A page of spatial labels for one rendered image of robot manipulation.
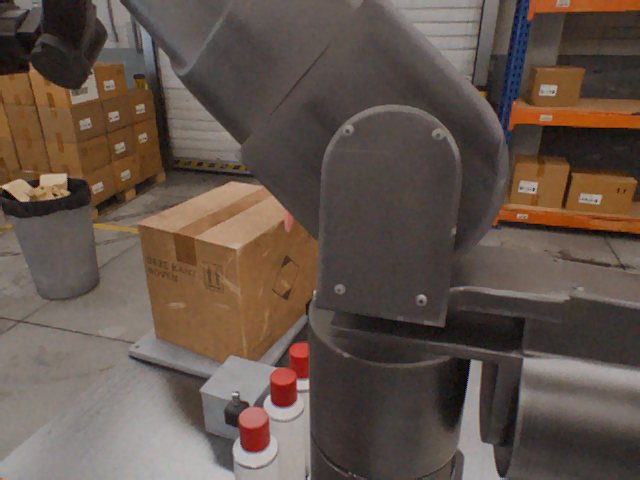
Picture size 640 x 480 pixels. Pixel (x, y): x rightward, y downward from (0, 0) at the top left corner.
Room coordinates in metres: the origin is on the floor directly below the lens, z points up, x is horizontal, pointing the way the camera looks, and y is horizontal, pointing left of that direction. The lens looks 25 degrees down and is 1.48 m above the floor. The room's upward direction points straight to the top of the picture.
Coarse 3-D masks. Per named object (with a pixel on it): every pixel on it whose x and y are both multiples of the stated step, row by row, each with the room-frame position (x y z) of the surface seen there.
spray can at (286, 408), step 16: (272, 384) 0.44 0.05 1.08; (288, 384) 0.44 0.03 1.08; (272, 400) 0.45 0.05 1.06; (288, 400) 0.44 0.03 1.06; (304, 400) 0.46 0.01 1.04; (272, 416) 0.43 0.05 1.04; (288, 416) 0.43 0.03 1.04; (304, 416) 0.45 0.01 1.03; (272, 432) 0.43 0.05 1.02; (288, 432) 0.43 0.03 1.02; (304, 432) 0.45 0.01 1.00; (288, 448) 0.43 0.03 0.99; (304, 448) 0.45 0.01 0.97; (288, 464) 0.43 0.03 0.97; (304, 464) 0.45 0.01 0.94
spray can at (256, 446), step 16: (240, 416) 0.39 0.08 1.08; (256, 416) 0.39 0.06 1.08; (240, 432) 0.38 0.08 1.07; (256, 432) 0.37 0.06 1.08; (240, 448) 0.38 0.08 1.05; (256, 448) 0.37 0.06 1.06; (272, 448) 0.38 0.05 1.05; (240, 464) 0.37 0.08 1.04; (256, 464) 0.37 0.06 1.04; (272, 464) 0.37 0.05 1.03
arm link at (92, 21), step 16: (48, 0) 0.71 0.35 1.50; (64, 0) 0.70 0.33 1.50; (80, 0) 0.71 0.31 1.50; (48, 16) 0.73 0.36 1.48; (64, 16) 0.72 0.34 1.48; (80, 16) 0.72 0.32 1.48; (96, 16) 0.82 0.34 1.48; (48, 32) 0.74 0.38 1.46; (64, 32) 0.74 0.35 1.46; (80, 32) 0.74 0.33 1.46; (48, 48) 0.74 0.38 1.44; (64, 48) 0.74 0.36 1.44; (80, 48) 0.76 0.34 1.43; (32, 64) 0.77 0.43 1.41; (48, 64) 0.76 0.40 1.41; (64, 64) 0.75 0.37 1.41; (80, 64) 0.77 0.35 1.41; (48, 80) 0.79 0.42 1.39; (64, 80) 0.78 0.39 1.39; (80, 80) 0.77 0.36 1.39
